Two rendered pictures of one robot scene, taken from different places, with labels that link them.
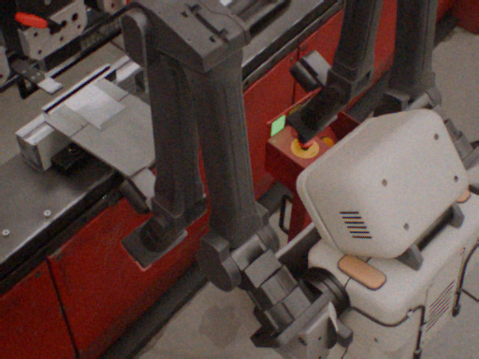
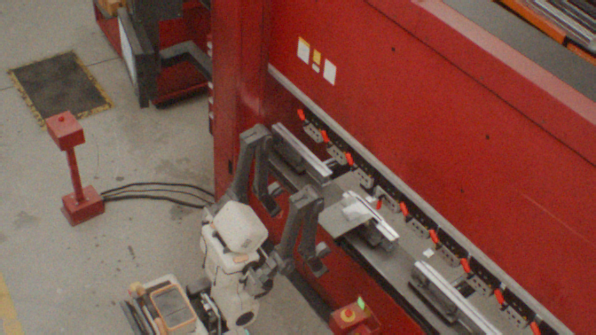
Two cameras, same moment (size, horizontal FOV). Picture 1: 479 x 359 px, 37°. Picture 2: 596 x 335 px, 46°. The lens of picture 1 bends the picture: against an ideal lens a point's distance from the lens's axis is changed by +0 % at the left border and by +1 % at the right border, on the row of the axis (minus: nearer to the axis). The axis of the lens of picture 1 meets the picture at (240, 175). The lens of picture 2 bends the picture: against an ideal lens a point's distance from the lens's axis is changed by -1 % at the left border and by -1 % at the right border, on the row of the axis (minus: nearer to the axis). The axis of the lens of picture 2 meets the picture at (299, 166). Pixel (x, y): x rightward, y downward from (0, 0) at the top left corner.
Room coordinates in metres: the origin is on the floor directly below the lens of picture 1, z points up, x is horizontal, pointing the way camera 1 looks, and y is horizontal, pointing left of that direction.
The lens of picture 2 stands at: (1.37, -2.17, 3.74)
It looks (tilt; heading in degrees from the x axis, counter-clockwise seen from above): 45 degrees down; 102
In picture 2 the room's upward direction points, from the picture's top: 6 degrees clockwise
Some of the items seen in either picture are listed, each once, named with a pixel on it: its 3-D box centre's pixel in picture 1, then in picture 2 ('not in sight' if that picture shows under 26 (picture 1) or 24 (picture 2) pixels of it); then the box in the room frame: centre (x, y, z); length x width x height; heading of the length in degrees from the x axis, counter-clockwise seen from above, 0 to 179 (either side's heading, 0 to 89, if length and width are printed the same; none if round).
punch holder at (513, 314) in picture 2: not in sight; (519, 304); (1.97, -0.19, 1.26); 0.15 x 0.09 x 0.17; 143
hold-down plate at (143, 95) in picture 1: (106, 131); (357, 227); (1.18, 0.32, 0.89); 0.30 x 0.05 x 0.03; 143
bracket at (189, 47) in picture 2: not in sight; (191, 66); (-0.02, 0.95, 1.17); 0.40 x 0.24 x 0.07; 143
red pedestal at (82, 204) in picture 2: not in sight; (73, 167); (-0.72, 0.60, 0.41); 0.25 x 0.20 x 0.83; 53
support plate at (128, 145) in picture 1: (117, 126); (342, 216); (1.10, 0.27, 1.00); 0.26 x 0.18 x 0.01; 53
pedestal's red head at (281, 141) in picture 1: (312, 144); (354, 325); (1.30, -0.19, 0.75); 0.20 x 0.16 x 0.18; 136
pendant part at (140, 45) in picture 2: not in sight; (138, 56); (-0.18, 0.64, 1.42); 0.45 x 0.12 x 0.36; 128
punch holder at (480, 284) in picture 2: not in sight; (484, 273); (1.81, -0.07, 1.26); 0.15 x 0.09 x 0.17; 143
